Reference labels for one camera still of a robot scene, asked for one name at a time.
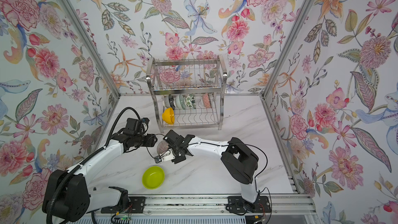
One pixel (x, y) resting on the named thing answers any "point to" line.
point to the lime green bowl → (153, 177)
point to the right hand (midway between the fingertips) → (171, 151)
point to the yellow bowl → (168, 115)
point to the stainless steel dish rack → (187, 93)
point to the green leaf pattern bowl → (189, 101)
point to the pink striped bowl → (162, 146)
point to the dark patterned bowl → (171, 101)
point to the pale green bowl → (180, 101)
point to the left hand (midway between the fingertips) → (154, 139)
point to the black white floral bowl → (207, 100)
